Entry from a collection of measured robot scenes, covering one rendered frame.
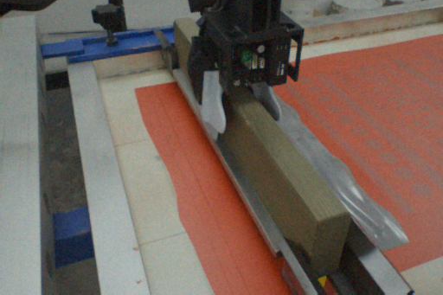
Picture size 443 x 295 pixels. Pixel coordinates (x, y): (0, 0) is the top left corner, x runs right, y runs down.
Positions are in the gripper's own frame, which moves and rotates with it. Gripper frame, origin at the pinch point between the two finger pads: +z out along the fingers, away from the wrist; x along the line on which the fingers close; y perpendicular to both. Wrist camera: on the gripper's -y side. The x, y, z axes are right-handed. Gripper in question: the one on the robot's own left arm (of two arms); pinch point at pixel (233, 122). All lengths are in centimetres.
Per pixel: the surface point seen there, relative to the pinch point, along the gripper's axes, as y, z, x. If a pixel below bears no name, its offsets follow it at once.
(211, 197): 5.7, 5.4, -4.6
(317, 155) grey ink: 4.1, 4.5, 9.6
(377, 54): -17.4, 5.3, 34.5
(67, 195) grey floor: -105, 101, -33
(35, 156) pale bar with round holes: 3.0, -3.2, -20.7
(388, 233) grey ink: 16.7, 4.8, 10.1
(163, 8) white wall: -200, 60, 36
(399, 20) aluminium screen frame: -25, 3, 45
